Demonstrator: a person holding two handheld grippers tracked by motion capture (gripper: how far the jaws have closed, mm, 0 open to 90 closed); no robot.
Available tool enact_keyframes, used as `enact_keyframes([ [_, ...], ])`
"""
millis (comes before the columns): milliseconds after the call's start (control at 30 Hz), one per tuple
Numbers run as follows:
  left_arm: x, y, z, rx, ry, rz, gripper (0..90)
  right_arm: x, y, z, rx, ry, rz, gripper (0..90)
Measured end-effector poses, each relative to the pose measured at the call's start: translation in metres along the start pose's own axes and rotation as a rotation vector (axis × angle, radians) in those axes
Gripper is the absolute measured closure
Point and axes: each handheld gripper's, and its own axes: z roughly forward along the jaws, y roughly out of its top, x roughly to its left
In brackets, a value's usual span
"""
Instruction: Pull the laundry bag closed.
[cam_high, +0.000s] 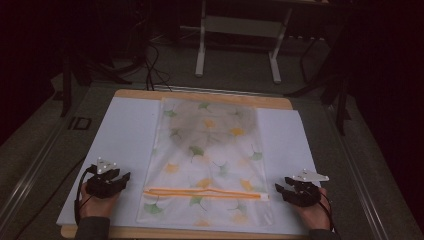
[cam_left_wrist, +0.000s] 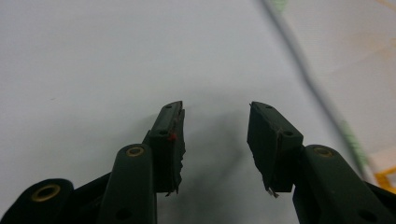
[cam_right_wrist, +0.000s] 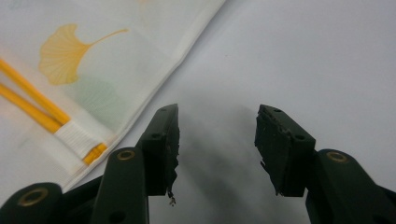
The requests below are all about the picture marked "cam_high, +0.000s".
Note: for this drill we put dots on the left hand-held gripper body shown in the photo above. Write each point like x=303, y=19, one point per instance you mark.
x=100, y=185

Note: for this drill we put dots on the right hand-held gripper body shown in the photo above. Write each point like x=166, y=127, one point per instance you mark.
x=306, y=191

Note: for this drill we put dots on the leaf print mesh laundry bag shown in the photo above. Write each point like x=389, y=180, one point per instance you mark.
x=206, y=166

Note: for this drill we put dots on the person's left hand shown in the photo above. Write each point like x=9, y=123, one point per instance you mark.
x=96, y=204

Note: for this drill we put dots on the person's right hand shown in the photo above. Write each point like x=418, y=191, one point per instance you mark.
x=313, y=214

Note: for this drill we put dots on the white foam mat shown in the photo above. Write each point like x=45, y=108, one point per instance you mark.
x=130, y=140

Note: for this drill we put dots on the wooden table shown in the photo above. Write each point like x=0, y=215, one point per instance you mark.
x=186, y=95

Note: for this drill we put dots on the black metal stand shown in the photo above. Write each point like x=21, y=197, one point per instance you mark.
x=335, y=83

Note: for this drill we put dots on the white metal stand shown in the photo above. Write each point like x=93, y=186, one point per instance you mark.
x=240, y=26

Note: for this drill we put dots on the aluminium rail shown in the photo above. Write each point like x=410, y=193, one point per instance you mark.
x=216, y=90
x=360, y=173
x=30, y=173

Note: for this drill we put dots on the black floor bracket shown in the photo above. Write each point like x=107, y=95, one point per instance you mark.
x=80, y=123

